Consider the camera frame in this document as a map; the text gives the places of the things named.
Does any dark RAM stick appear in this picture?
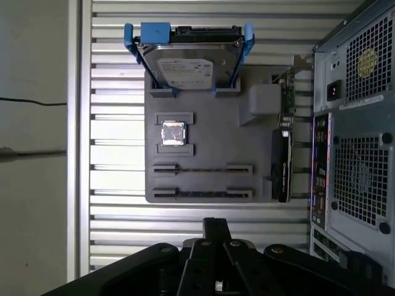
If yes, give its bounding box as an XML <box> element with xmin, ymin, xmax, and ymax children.
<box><xmin>154</xmin><ymin>191</ymin><xmax>252</xmax><ymax>199</ymax></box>
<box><xmin>154</xmin><ymin>166</ymin><xmax>252</xmax><ymax>173</ymax></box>

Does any silver CPU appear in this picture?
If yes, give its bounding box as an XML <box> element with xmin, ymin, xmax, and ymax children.
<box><xmin>160</xmin><ymin>121</ymin><xmax>188</xmax><ymax>146</ymax></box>

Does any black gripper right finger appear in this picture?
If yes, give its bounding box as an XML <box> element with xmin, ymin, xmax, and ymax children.
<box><xmin>215</xmin><ymin>217</ymin><xmax>385</xmax><ymax>296</ymax></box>

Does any green graphics card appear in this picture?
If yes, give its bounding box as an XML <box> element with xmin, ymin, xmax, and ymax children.
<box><xmin>270</xmin><ymin>54</ymin><xmax>312</xmax><ymax>204</ymax></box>

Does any thin black floor cable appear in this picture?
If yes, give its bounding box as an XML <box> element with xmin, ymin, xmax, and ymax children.
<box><xmin>0</xmin><ymin>97</ymin><xmax>68</xmax><ymax>107</ymax></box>

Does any black open PC case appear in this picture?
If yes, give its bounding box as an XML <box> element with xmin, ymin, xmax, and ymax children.
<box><xmin>310</xmin><ymin>0</ymin><xmax>395</xmax><ymax>278</ymax></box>

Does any hard disk in blue carrier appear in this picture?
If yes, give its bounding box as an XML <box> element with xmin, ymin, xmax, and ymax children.
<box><xmin>123</xmin><ymin>21</ymin><xmax>257</xmax><ymax>98</ymax></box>

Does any grey power supply unit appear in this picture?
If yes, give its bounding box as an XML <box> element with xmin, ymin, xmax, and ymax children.
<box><xmin>320</xmin><ymin>6</ymin><xmax>395</xmax><ymax>112</ymax></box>

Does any grey parts rack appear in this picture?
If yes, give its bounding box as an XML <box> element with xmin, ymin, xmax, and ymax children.
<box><xmin>144</xmin><ymin>64</ymin><xmax>293</xmax><ymax>204</ymax></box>

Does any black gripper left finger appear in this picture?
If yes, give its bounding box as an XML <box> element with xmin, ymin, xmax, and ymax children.
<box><xmin>39</xmin><ymin>217</ymin><xmax>217</xmax><ymax>296</ymax></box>

